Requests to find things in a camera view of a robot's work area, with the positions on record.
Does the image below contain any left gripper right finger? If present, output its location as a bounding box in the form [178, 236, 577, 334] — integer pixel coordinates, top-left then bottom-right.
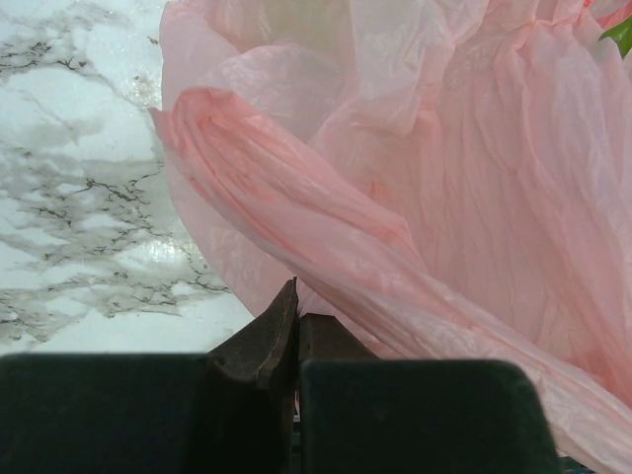
[299, 314, 562, 473]

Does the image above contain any pink plastic bag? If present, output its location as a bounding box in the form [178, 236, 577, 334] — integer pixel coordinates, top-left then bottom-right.
[152, 1, 631, 473]

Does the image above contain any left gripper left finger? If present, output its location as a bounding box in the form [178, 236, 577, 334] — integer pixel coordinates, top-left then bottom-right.
[1, 280, 298, 473]

